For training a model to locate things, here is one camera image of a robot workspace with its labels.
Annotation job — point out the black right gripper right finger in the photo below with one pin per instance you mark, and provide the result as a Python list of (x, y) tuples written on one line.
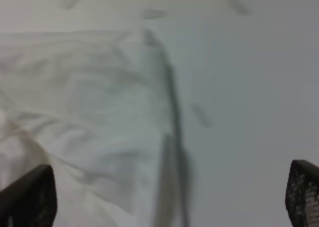
[(302, 194)]

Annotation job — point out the white short sleeve t-shirt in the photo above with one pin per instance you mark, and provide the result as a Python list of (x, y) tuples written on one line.
[(99, 107)]

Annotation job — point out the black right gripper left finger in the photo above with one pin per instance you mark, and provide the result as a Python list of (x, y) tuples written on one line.
[(30, 201)]

